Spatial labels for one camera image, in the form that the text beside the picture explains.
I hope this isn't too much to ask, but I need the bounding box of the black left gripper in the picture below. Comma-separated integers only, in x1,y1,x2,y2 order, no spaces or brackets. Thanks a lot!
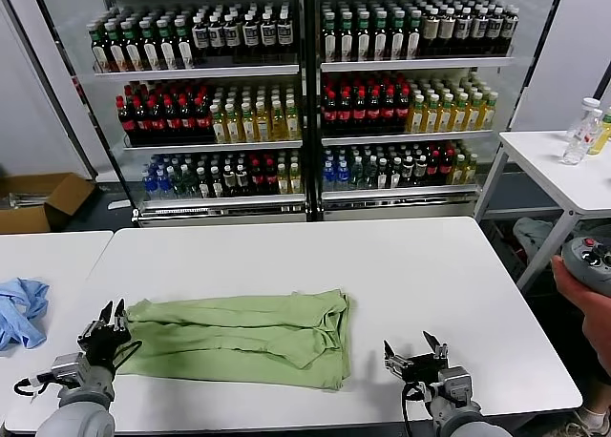
78,299,133,367

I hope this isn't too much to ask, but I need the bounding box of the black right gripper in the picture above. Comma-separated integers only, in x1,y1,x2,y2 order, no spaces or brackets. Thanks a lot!
383,331,453,385

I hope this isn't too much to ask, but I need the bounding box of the light green polo shirt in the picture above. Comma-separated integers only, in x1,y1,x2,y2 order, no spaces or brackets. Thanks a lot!
116,288,352,391

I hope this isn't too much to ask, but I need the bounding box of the grey remote controller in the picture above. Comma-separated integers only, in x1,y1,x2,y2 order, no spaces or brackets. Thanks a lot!
560,236,611,298

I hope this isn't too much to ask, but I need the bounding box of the person's forearm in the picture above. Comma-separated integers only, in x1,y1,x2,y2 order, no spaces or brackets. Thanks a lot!
579,307,611,369

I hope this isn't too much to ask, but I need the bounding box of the person's hand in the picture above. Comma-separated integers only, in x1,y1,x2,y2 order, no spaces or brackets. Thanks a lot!
551,257,611,322

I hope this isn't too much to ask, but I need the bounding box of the crumpled light blue cloth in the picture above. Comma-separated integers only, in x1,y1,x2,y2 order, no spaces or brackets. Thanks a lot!
0,277,52,352

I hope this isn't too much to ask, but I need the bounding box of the brown cardboard box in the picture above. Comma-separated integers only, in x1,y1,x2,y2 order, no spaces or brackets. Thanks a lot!
0,171,96,235

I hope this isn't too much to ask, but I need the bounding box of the glass door beverage cooler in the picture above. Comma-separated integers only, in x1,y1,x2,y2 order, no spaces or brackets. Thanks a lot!
309,0,521,223
90,0,311,231

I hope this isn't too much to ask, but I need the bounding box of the bundle of metal rods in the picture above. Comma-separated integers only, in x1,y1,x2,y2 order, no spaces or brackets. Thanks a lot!
0,192,50,213

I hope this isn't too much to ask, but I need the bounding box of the white cooler shelf board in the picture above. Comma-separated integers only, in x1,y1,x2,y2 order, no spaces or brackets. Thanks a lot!
322,184,481,202
93,64,302,79
122,139,305,153
140,193,308,209
322,129,495,148
320,56,517,73

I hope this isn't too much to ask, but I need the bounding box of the pale grey cloth pile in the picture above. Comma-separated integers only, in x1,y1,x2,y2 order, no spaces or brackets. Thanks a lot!
513,216,570,272

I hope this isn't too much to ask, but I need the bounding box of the person's sneaker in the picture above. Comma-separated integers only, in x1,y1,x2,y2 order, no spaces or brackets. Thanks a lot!
565,406,606,437

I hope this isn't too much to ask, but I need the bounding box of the person's bare leg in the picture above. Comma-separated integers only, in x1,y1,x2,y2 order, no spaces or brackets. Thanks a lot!
587,386,611,413

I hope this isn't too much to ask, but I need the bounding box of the red cap cola bottle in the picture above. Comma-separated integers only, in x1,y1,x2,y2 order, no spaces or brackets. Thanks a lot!
165,97,183,144
149,97,168,144
249,158,266,197
338,89,355,134
368,88,385,133
134,98,153,145
397,87,413,133
196,95,214,143
353,89,370,134
263,158,280,196
440,149,455,187
180,96,199,143
427,150,442,187
323,89,340,134
117,98,138,145
382,88,399,133

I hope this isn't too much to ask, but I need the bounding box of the grey green cloth pile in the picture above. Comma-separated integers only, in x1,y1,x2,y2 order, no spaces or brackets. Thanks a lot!
575,220,611,240

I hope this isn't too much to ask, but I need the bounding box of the white side table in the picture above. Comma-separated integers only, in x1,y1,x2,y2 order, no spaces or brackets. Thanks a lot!
472,130,611,293

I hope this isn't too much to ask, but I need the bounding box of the open glass cooler door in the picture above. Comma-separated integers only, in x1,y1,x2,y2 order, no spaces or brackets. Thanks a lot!
0,0,142,221
495,0,572,133

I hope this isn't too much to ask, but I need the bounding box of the yellow green tea bottle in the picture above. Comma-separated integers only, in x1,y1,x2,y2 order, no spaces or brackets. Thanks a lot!
453,93,470,132
410,94,427,134
467,92,483,132
480,91,499,131
438,93,455,133
424,94,441,133

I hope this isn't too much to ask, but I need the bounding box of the green cap white label bottle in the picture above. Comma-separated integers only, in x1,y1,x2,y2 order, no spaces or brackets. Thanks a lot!
338,11,357,62
174,18,197,70
105,22,129,73
322,12,340,62
139,20,162,71
406,10,424,60
390,10,408,61
90,25,112,73
355,10,374,62
372,10,390,61
121,21,145,72
157,19,179,71

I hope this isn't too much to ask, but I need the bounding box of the clear bottle red label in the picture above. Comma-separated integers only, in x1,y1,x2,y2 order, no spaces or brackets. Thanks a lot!
561,109,604,167

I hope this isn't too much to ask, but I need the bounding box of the yellow drink bottle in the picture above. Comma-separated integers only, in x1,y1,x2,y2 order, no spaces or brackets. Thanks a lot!
587,114,611,156

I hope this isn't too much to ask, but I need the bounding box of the clear bottle white cap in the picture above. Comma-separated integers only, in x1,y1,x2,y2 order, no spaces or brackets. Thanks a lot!
566,97,604,142

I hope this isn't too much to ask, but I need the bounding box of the dark bottle beige label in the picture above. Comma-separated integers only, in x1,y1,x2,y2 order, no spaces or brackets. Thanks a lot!
423,8,442,58
439,8,458,57

